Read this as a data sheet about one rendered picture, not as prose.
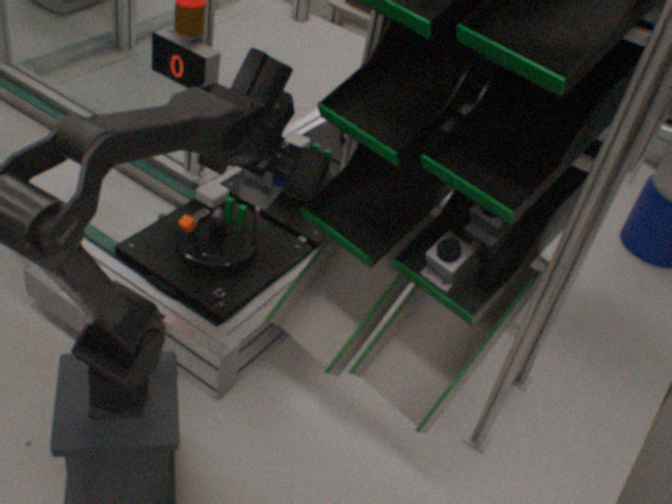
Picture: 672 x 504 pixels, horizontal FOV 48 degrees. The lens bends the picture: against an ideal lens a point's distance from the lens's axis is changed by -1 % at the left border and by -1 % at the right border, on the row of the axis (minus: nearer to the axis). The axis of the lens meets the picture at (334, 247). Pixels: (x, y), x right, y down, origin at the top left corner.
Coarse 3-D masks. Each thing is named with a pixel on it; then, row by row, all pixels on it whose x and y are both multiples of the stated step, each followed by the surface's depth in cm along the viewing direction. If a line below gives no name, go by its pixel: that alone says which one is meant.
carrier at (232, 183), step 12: (288, 144) 156; (300, 144) 156; (336, 168) 155; (228, 180) 146; (240, 180) 147; (324, 180) 148; (288, 192) 143; (240, 204) 143; (252, 204) 142; (276, 204) 143; (288, 204) 143; (300, 204) 143; (264, 216) 141; (276, 216) 140; (288, 216) 140; (300, 216) 141; (288, 228) 139; (300, 228) 138; (312, 228) 139; (312, 240) 137
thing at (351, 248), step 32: (448, 128) 110; (352, 160) 106; (384, 160) 108; (416, 160) 107; (320, 192) 105; (352, 192) 106; (384, 192) 105; (416, 192) 104; (448, 192) 103; (320, 224) 102; (352, 224) 103; (384, 224) 102; (416, 224) 102
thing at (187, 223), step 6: (186, 216) 120; (192, 216) 121; (198, 216) 121; (180, 222) 119; (186, 222) 119; (192, 222) 119; (180, 228) 120; (186, 228) 119; (192, 228) 120; (186, 234) 122; (192, 234) 121; (192, 240) 122; (198, 240) 124; (192, 246) 125; (198, 246) 125
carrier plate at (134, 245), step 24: (168, 216) 135; (144, 240) 129; (168, 240) 130; (264, 240) 134; (288, 240) 135; (144, 264) 125; (168, 264) 126; (264, 264) 129; (288, 264) 130; (192, 288) 122; (216, 288) 123; (240, 288) 124; (264, 288) 126; (216, 312) 119
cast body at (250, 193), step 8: (248, 176) 105; (256, 176) 104; (264, 176) 103; (272, 176) 103; (240, 184) 105; (248, 184) 105; (256, 184) 105; (264, 184) 104; (240, 192) 106; (248, 192) 105; (256, 192) 104; (264, 192) 104; (272, 192) 105; (248, 200) 106; (256, 200) 105; (264, 200) 105; (272, 200) 107; (264, 208) 106
